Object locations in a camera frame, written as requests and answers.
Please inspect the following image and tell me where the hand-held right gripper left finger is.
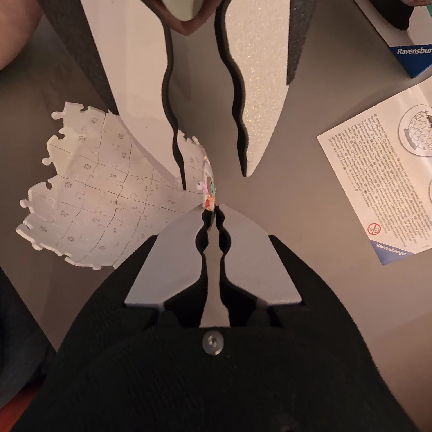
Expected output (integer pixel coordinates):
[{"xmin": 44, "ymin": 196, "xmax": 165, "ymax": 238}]
[{"xmin": 124, "ymin": 202, "xmax": 212, "ymax": 327}]

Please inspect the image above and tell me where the person's left hand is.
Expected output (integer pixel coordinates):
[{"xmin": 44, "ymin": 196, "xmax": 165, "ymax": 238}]
[{"xmin": 148, "ymin": 0, "xmax": 222, "ymax": 36}]

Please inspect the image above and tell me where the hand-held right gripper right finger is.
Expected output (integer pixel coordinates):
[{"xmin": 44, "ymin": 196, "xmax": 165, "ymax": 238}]
[{"xmin": 214, "ymin": 202, "xmax": 302, "ymax": 327}]

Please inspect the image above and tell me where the small white puzzle piece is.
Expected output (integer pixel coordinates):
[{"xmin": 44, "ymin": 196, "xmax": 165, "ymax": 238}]
[{"xmin": 196, "ymin": 153, "xmax": 217, "ymax": 212}]

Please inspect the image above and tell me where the partly built puzzle ball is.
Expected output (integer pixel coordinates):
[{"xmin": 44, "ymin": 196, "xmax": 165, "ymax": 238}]
[{"xmin": 15, "ymin": 101, "xmax": 218, "ymax": 270}]

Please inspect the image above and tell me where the colourful puzzle box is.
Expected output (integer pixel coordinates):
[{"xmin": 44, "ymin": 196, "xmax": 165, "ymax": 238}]
[{"xmin": 353, "ymin": 0, "xmax": 432, "ymax": 79}]

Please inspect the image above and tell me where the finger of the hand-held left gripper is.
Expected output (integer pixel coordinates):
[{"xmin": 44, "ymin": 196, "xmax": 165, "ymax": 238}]
[
  {"xmin": 214, "ymin": 0, "xmax": 291, "ymax": 178},
  {"xmin": 81, "ymin": 0, "xmax": 188, "ymax": 191}
]

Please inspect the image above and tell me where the white instruction leaflet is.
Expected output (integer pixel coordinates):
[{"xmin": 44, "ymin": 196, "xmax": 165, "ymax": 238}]
[{"xmin": 317, "ymin": 84, "xmax": 432, "ymax": 266}]

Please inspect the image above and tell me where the person's left forearm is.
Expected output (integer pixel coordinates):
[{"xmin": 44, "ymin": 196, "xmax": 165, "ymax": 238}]
[{"xmin": 0, "ymin": 0, "xmax": 43, "ymax": 70}]

